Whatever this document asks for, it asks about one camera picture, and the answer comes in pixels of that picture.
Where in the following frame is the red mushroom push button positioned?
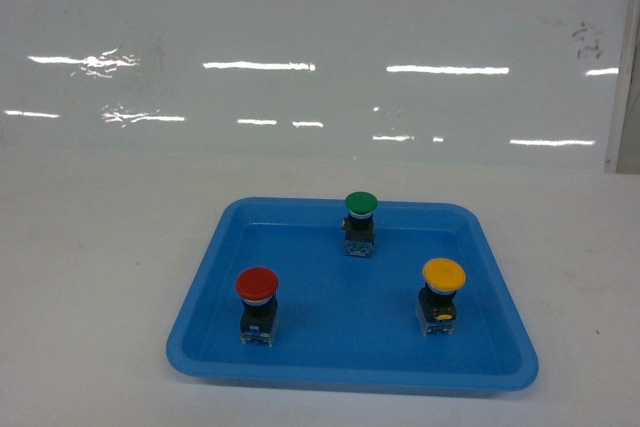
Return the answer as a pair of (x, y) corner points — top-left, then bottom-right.
(235, 266), (279, 347)

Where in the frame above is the yellow mushroom push button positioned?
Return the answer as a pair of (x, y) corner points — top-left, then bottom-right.
(416, 258), (466, 336)

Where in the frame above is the green mushroom push button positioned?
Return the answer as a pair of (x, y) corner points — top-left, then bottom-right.
(342, 191), (378, 258)

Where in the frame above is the blue plastic tray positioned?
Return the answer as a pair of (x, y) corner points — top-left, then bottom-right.
(166, 197), (538, 394)

